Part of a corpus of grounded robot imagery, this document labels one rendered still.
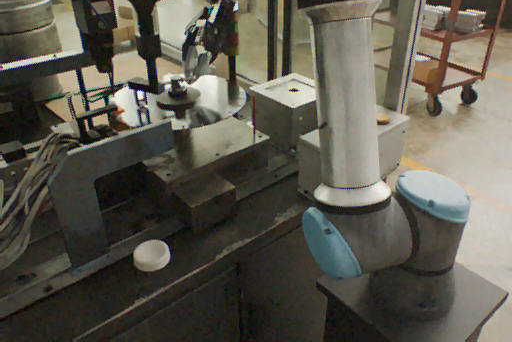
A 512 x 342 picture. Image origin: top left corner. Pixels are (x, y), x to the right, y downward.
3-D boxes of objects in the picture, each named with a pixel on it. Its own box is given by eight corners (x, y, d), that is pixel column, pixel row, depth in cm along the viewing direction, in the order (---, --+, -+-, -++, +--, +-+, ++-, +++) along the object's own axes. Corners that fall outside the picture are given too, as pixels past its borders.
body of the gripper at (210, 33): (195, 44, 99) (214, -8, 98) (184, 42, 107) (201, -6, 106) (224, 56, 103) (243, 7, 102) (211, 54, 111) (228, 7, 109)
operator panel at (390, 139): (367, 152, 124) (374, 103, 116) (401, 168, 116) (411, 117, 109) (296, 190, 108) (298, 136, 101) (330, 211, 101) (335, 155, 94)
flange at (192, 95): (170, 87, 114) (169, 78, 112) (209, 92, 110) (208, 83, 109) (146, 104, 105) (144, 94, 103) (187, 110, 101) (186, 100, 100)
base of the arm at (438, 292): (470, 289, 81) (484, 249, 76) (424, 335, 73) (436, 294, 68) (399, 246, 91) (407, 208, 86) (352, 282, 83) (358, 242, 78)
